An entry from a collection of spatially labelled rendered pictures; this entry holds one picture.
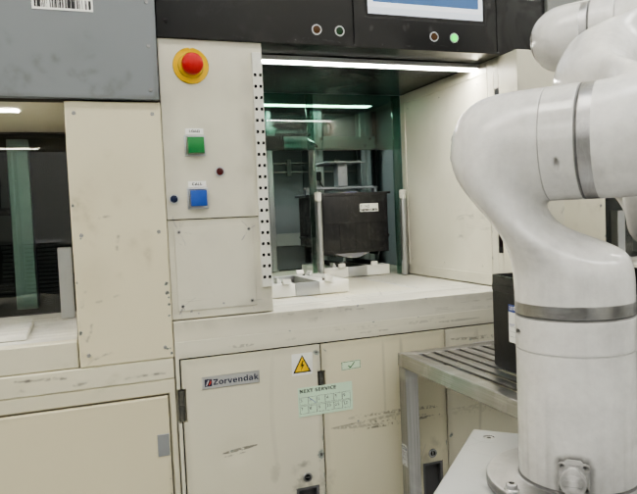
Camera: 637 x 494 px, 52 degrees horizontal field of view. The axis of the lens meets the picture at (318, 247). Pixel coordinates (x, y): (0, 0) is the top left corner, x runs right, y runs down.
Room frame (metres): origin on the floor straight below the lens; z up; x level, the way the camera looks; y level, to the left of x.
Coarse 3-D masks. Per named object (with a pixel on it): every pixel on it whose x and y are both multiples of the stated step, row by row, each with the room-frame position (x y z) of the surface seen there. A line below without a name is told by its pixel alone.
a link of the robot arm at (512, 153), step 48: (528, 96) 0.67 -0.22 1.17; (480, 144) 0.67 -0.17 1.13; (528, 144) 0.64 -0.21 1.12; (480, 192) 0.67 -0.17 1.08; (528, 192) 0.67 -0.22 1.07; (576, 192) 0.65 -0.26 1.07; (528, 240) 0.65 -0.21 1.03; (576, 240) 0.65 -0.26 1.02; (528, 288) 0.66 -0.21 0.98; (576, 288) 0.62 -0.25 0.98; (624, 288) 0.63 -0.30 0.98
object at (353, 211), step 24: (336, 168) 1.99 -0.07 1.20; (360, 192) 1.92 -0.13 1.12; (384, 192) 1.94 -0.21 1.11; (336, 216) 1.89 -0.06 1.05; (360, 216) 1.92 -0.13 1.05; (384, 216) 1.94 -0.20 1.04; (336, 240) 1.89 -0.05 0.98; (360, 240) 1.91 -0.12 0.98; (384, 240) 1.94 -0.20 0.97; (336, 264) 1.91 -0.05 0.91
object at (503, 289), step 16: (512, 272) 1.23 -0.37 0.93; (496, 288) 1.20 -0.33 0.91; (512, 288) 1.14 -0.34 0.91; (496, 304) 1.20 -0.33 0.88; (512, 304) 1.15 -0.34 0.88; (496, 320) 1.21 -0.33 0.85; (512, 320) 1.15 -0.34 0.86; (496, 336) 1.21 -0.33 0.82; (512, 336) 1.15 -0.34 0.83; (496, 352) 1.21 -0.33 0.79; (512, 352) 1.15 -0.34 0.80; (512, 368) 1.15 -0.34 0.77
